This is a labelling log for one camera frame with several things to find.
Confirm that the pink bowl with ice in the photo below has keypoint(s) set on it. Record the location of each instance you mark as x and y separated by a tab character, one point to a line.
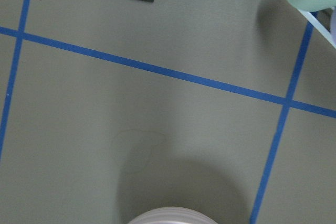
173	215

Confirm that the lilac cup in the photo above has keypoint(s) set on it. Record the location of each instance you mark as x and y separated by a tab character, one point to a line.
333	25

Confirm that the white wire cup rack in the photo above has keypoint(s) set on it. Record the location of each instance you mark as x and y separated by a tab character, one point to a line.
321	21

